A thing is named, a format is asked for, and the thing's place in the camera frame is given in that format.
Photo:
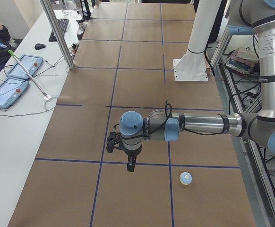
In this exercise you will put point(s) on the black computer mouse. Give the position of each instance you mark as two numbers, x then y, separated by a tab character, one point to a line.
39	46

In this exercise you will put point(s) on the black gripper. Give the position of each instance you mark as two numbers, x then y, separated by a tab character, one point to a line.
131	155

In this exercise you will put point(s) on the aluminium frame post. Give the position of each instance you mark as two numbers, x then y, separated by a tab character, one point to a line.
58	34

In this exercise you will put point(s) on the upper blue teach pendant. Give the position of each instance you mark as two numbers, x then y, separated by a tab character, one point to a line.
31	63

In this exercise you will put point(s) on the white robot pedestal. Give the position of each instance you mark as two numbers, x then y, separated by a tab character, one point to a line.
192	65

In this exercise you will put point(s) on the stack of books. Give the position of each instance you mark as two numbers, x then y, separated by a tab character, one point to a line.
242	60

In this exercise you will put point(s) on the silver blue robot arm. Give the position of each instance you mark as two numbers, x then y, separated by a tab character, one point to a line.
247	17

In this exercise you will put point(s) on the lower blue teach pendant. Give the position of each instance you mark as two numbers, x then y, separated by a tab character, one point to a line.
10	91

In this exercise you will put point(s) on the green handled metal rod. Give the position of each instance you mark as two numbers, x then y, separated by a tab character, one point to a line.
46	96

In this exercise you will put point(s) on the aluminium side frame rail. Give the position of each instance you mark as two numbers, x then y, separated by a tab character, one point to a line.
257	163

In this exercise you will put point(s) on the blue teach pendant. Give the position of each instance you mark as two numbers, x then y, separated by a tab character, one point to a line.
31	63
10	91

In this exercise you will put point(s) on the blue and cream bell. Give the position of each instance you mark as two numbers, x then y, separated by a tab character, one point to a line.
185	178

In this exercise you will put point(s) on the small metal cup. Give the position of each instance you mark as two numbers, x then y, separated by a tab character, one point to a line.
81	28

